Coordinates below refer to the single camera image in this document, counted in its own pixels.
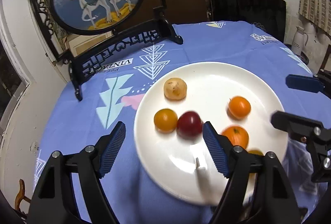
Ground white thermos jug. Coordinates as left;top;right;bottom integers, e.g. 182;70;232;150
291;26;309;56

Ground round deer art screen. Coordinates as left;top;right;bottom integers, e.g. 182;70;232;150
29;0;183;100

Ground tan round fruit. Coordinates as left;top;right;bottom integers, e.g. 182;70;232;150
163;78;187;101

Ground wooden chair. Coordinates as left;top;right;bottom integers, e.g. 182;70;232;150
14;179;31;212

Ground dark red plum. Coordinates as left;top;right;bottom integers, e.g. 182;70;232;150
176;111;203;139

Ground orange tangerine with stem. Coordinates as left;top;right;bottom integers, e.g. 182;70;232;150
221;125;249;149

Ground yellow-orange tangerine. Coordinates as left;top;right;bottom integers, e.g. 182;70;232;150
154;109;178;133

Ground white round plate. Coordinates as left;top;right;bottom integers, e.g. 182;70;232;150
133;62;288;205

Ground black cabinet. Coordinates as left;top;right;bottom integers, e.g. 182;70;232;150
211;0;286;42

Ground blue patterned tablecloth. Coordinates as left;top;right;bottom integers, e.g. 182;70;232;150
35;21;330;223

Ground window with white frame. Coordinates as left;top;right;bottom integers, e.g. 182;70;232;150
1;3;34;137

